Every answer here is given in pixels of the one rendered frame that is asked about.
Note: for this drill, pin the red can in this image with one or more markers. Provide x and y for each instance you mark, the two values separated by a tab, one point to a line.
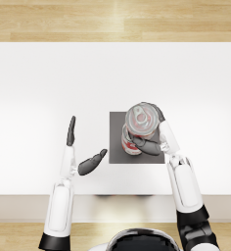
129	145
142	120

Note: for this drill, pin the dark grey square mat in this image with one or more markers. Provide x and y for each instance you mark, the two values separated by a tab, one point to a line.
116	143

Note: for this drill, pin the robot body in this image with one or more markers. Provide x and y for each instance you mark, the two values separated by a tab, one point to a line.
143	240

